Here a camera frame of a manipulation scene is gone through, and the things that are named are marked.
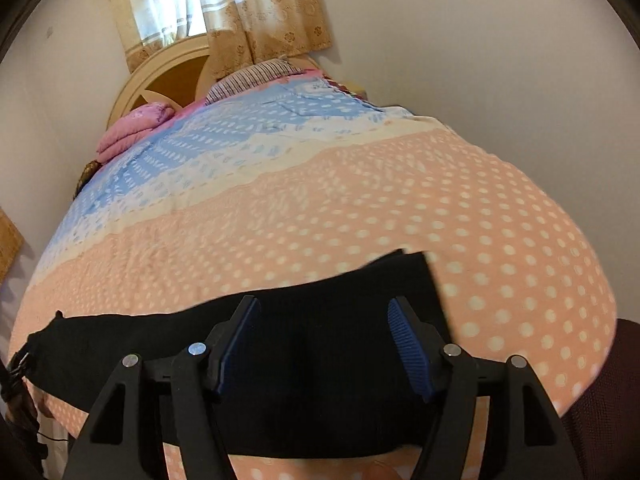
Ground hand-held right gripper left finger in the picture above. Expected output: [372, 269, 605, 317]
[62, 295, 262, 480]

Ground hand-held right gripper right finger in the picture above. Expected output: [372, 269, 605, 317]
[387, 296, 583, 480]

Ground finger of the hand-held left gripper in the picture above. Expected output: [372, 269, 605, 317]
[0, 352, 31, 401]

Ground black pants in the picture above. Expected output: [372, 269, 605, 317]
[22, 249, 453, 461]

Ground beige floral window curtain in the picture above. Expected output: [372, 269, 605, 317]
[104, 0, 333, 73]
[0, 207, 25, 281]

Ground polka dot bed cover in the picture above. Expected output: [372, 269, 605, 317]
[10, 77, 618, 480]

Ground dark maroon cloth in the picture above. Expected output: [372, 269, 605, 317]
[560, 317, 640, 480]

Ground pink folded blanket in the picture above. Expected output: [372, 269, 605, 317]
[96, 101, 177, 163]

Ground striped pillow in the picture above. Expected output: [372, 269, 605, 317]
[205, 58, 306, 106]

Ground cream wooden headboard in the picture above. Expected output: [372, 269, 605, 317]
[107, 35, 321, 136]

